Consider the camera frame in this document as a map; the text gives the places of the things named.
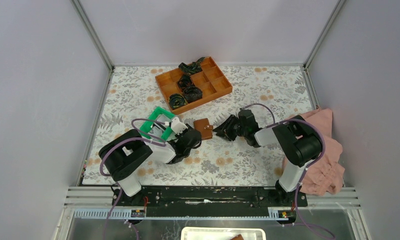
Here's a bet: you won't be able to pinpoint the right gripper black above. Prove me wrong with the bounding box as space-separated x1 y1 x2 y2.
213 114 248 142

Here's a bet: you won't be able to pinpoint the brown leather card holder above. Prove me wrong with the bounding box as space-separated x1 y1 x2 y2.
193 118 214 140

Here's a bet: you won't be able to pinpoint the green plastic card box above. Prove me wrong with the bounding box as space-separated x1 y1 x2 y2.
131 106 176 141

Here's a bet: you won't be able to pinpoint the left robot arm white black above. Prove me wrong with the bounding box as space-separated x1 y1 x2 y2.
99 115 202 206

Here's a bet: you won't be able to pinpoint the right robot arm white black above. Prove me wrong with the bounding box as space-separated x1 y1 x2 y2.
213 109 326 206

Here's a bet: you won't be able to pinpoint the black items in tray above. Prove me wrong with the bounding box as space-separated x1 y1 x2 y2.
177 57 205 103

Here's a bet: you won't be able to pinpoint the orange wooden compartment tray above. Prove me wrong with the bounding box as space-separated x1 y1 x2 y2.
155 56 233 114

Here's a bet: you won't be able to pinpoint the pink crumpled cloth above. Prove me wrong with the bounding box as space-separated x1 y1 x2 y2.
289 108 346 196

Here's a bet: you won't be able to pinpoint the black coiled cable in tray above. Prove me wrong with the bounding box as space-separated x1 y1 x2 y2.
168 93 187 110

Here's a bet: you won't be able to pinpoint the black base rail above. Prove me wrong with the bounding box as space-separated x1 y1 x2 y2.
112 186 308 220

